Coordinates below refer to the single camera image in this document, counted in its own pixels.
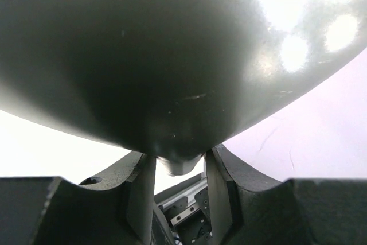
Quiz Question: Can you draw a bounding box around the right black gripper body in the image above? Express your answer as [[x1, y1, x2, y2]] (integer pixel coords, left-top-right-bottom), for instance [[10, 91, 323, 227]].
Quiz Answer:
[[151, 173, 213, 245]]

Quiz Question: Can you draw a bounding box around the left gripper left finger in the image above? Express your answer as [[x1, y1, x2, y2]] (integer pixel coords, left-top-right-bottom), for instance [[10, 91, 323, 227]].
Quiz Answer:
[[32, 152, 155, 244]]

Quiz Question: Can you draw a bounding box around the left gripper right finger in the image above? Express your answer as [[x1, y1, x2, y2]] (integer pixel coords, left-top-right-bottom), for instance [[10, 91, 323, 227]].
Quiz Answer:
[[205, 145, 366, 244]]

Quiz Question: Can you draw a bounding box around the grey shower head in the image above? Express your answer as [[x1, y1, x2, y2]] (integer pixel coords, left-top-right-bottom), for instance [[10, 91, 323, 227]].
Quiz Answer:
[[1, 0, 366, 175]]

